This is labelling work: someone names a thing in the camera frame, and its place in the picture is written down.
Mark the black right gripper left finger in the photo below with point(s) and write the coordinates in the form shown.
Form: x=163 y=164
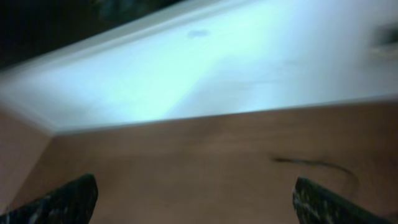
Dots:
x=72 y=203

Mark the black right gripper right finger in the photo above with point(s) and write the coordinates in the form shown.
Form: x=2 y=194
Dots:
x=314 y=204

